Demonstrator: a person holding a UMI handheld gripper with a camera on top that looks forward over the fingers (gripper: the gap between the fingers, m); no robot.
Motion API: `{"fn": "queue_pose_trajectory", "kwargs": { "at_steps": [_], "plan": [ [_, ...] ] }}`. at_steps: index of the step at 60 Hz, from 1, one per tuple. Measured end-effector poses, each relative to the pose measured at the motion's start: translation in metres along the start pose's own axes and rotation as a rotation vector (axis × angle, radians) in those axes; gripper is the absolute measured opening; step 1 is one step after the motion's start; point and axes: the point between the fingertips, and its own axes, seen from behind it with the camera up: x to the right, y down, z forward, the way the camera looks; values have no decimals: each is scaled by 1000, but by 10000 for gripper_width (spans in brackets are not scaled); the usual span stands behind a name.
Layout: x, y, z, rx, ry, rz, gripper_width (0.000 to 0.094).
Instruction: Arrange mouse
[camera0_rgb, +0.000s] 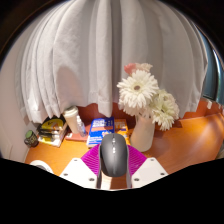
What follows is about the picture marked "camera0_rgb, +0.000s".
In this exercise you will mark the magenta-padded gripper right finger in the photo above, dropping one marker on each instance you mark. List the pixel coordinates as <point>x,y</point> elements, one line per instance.
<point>150,171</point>

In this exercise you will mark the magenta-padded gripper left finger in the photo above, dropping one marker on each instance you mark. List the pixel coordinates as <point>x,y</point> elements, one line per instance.
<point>78,171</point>

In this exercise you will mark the dark grey computer mouse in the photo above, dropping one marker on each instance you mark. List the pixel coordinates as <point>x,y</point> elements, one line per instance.
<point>114,155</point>

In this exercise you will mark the round white grey mouse pad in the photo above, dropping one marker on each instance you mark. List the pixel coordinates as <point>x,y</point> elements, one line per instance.
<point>41,165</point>

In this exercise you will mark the thin red book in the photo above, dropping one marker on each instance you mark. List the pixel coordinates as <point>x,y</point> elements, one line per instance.
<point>75,136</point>

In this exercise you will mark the white ceramic vase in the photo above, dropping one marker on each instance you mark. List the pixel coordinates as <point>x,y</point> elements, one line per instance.
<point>142,135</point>

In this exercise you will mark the white yellow book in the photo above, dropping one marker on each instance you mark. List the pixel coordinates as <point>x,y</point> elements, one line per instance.
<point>50,140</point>

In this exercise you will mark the clear hand sanitizer bottle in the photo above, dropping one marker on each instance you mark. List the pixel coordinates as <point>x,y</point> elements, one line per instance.
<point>81,128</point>

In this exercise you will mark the dark spine book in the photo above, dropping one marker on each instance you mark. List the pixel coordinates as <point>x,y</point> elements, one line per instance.
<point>50,132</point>

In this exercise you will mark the blue cover book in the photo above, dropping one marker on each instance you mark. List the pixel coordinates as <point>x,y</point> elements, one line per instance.
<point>100,128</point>

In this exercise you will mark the white tumbler cup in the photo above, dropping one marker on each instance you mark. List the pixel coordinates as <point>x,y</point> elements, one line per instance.
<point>71,120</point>

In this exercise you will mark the yellow black cover book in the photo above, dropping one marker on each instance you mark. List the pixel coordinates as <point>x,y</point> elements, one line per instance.
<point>52,124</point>

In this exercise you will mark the green mug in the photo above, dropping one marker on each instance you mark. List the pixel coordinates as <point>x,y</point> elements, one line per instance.
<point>31,138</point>

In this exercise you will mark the brown wooden desk backboard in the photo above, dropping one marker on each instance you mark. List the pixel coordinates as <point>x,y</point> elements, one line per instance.
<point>90,111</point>

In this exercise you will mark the white flower bouquet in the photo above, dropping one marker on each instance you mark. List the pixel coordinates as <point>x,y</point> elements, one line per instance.
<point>138,88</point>

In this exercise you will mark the glass window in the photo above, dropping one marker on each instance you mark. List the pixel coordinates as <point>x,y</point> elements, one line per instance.
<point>213,73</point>

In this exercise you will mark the white curtain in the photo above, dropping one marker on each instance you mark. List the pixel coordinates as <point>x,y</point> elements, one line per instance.
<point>83,50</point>

